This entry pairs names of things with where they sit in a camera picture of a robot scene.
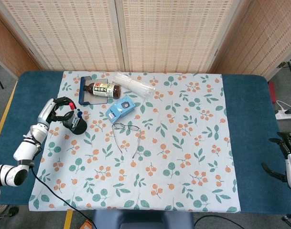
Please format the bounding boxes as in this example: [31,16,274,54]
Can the white power cable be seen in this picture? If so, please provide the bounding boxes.
[276,100,291,113]

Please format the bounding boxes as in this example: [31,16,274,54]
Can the angled woven screen panel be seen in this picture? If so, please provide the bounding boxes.
[208,0,291,81]

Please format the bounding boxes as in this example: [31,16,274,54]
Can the floral fruit print tablecloth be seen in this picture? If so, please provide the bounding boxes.
[28,71,241,213]

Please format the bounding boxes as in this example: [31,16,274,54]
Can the wide woven screen panel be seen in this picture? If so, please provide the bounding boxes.
[115,0,252,73]
[0,0,126,72]

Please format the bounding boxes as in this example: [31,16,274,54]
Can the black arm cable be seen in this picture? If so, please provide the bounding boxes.
[30,166,96,229]

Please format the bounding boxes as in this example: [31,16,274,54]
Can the thin metal frame eyeglasses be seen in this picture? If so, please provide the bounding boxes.
[111,123,142,160]

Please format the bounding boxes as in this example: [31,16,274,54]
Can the narrow orange woven screen panel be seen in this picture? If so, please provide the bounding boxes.
[0,9,41,79]

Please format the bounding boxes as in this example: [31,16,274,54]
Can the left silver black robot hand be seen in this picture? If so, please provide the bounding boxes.
[37,96,76,125]

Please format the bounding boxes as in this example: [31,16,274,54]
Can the black floor cable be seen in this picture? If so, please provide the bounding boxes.
[194,214,239,229]

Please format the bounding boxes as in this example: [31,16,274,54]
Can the clear plastic straw bag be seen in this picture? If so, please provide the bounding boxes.
[111,72,156,99]

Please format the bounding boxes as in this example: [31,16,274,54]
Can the white power strip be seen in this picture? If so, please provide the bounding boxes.
[275,111,291,120]

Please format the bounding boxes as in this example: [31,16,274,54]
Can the dark blue chair seat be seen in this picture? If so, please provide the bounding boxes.
[91,209,195,229]

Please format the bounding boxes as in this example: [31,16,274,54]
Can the light blue cardboard box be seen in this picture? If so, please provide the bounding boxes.
[105,95,137,124]

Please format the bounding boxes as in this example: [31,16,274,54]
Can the blue grey tray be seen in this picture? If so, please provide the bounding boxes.
[78,75,117,106]

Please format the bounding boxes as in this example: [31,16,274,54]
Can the brown tea bottle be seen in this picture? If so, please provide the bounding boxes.
[82,82,122,99]

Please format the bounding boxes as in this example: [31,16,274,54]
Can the black pen cup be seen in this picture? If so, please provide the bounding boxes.
[62,110,88,135]

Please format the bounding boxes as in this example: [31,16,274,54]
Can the red flat floor item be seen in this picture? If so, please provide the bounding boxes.
[268,81,277,105]

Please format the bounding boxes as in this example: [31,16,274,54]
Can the black box device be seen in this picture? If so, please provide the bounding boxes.
[276,131,291,144]

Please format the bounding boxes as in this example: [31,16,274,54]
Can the dark blue table cover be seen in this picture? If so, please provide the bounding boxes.
[0,70,291,214]

